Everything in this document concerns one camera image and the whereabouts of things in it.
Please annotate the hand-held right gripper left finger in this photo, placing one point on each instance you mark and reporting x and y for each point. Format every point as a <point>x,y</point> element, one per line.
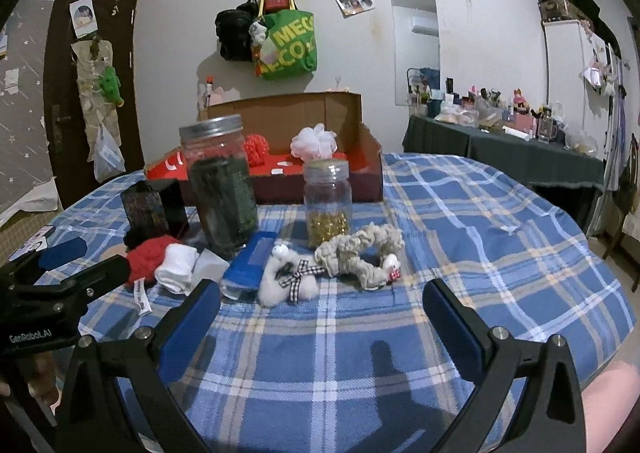
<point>192,313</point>

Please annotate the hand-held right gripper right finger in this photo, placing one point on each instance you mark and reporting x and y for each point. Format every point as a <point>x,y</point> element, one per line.
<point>450,323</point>

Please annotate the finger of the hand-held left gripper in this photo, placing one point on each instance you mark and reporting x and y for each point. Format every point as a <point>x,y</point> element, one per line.
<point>95,278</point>
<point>62,253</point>

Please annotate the red fuzzy towel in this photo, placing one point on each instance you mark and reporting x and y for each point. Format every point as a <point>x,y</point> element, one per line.
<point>145,258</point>

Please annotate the black fuzzy pom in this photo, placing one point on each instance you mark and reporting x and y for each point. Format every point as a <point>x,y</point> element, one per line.
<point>132,239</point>

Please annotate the beige plush bear checkered bow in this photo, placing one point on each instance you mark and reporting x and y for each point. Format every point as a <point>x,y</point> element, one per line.
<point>280,283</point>

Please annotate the cardboard box with red lining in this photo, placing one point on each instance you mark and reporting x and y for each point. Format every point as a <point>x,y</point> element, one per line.
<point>300,108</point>

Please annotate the person's left hand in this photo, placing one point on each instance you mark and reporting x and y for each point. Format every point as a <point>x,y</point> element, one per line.
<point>47,378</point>

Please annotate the white sock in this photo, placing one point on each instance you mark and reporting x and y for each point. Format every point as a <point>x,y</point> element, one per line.
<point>175,265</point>

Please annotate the clear plastic wrapper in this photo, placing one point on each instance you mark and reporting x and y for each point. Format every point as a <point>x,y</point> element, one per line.
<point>212,263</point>

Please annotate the blue packet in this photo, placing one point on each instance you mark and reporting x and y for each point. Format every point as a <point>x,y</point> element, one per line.
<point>245,268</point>

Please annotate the blue plaid blanket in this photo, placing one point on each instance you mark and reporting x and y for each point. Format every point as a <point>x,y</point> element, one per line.
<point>450,243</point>

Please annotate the black box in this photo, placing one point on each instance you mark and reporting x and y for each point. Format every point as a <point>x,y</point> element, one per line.
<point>150,213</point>

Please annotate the white plastic bag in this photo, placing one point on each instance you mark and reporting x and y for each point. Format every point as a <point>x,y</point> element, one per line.
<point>107,155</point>

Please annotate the beige knit scrunchie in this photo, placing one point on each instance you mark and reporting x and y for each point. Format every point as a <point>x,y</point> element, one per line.
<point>350,253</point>

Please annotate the large glass jar dark contents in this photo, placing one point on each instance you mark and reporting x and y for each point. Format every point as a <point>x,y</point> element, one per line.
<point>220,193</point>

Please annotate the dark brown door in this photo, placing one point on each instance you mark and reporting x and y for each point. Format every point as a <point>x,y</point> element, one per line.
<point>125,133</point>

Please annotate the small glass jar gold contents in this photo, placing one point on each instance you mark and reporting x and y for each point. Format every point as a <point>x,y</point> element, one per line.
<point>327,203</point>

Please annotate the hanging door organizer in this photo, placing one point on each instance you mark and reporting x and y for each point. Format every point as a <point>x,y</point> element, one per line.
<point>90,83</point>

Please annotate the green plush toy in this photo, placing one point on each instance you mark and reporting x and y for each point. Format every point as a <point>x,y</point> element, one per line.
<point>111,85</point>

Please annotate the red mesh pouf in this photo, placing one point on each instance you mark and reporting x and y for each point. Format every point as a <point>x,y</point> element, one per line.
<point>256,148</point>

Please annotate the table with dark cloth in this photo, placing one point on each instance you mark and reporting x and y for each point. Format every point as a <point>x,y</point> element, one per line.
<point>500,153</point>

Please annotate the pink cloth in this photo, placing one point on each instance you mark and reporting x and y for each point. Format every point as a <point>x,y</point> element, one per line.
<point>615,413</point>

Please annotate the white bath pouf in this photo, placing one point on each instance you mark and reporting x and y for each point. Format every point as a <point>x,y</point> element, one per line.
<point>312,140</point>

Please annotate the clutter of cosmetics and figures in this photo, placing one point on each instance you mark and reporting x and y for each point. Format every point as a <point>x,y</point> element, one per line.
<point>490,113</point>

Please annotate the pale pink plush toy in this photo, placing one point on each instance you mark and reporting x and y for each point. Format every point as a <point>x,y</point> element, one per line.
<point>222,95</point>

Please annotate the paper picture on door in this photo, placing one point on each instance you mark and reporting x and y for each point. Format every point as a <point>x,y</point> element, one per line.
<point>83,15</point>

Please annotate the white fridge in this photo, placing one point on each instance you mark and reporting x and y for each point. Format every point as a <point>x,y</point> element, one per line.
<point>565,68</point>

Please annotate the green tote bag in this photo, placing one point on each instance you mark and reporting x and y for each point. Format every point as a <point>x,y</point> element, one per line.
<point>290,48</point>

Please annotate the small white plush charm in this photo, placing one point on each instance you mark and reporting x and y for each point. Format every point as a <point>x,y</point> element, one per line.
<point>258,32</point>

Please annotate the brown case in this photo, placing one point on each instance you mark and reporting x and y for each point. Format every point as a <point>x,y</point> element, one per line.
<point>555,5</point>

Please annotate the wall mirror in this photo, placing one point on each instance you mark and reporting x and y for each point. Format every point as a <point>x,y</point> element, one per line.
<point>415,48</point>

